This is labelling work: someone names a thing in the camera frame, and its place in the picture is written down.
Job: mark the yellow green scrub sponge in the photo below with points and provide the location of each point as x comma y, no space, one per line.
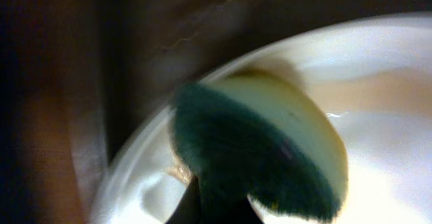
252,135

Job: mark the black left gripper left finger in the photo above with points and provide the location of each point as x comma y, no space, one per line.
188,211

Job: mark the white ribbed plate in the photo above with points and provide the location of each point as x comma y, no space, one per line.
372,77

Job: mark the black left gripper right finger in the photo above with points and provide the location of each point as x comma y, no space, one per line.
243,213

